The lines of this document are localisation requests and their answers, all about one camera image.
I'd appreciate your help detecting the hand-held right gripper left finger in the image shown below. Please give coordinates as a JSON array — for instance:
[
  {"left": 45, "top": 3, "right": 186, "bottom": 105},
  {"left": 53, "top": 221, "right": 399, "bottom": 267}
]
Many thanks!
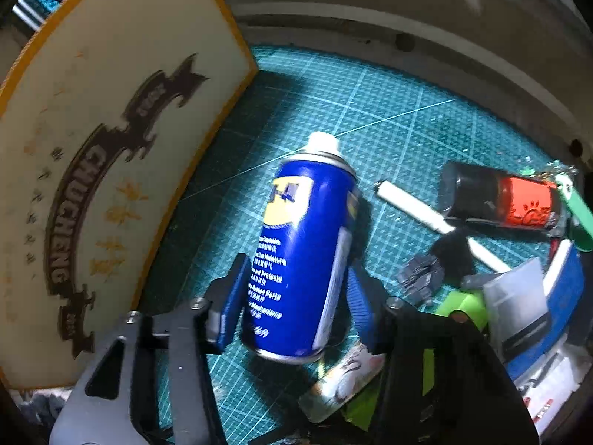
[{"left": 49, "top": 253, "right": 251, "bottom": 445}]

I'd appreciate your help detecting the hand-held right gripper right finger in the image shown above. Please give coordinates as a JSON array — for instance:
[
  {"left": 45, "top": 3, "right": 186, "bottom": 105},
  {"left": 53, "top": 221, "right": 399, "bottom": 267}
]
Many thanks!
[{"left": 347, "top": 266, "right": 540, "bottom": 445}]

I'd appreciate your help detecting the blue spray can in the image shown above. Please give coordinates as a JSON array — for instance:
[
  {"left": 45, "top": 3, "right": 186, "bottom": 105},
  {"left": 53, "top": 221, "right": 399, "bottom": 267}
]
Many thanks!
[{"left": 238, "top": 132, "right": 364, "bottom": 365}]

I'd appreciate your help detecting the printed cardboard box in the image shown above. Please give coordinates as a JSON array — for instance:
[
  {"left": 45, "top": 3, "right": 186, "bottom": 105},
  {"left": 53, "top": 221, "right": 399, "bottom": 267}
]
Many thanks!
[{"left": 0, "top": 0, "right": 260, "bottom": 390}]

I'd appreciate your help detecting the grey model hand part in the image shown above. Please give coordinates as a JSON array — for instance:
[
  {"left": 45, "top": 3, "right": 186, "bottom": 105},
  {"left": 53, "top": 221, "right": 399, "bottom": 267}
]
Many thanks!
[{"left": 397, "top": 255, "right": 441, "bottom": 307}]

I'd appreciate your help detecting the white printed tube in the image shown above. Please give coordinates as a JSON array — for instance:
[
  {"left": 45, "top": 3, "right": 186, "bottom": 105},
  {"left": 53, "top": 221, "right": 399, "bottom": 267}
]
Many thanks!
[{"left": 299, "top": 343, "right": 387, "bottom": 422}]

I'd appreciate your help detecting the lime green plastic piece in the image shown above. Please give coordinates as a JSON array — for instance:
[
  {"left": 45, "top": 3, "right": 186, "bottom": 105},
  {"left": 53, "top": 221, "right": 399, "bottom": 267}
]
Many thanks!
[{"left": 343, "top": 290, "right": 489, "bottom": 432}]

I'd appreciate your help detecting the black sponge piece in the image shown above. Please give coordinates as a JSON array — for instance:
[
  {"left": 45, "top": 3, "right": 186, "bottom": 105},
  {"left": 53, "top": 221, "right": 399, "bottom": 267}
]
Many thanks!
[{"left": 433, "top": 232, "right": 476, "bottom": 280}]

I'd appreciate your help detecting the white plastic tube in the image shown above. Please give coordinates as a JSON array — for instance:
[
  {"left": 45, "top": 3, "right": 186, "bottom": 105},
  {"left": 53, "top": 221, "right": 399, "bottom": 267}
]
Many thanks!
[{"left": 374, "top": 180, "right": 510, "bottom": 273}]

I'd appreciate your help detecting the translucent white block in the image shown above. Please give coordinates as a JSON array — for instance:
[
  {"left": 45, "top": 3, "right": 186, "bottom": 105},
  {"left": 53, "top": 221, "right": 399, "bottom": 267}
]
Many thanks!
[{"left": 482, "top": 257, "right": 552, "bottom": 362}]

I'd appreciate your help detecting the green cutting mat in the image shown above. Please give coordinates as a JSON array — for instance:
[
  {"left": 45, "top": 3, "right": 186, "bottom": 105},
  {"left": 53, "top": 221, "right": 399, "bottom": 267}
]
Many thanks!
[{"left": 139, "top": 46, "right": 575, "bottom": 445}]

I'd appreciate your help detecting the blue plastic case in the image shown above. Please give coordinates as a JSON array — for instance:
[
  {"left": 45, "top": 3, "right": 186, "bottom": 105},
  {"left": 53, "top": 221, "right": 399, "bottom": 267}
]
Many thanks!
[{"left": 505, "top": 236, "right": 585, "bottom": 381}]

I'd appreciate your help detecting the white desk shelf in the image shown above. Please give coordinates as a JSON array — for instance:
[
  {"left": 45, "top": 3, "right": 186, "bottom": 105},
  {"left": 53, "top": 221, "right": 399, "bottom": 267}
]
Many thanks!
[{"left": 227, "top": 0, "right": 593, "bottom": 154}]

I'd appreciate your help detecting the green strap keychain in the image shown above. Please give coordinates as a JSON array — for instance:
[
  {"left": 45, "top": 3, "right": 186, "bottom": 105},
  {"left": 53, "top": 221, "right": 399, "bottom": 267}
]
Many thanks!
[{"left": 523, "top": 162, "right": 593, "bottom": 253}]

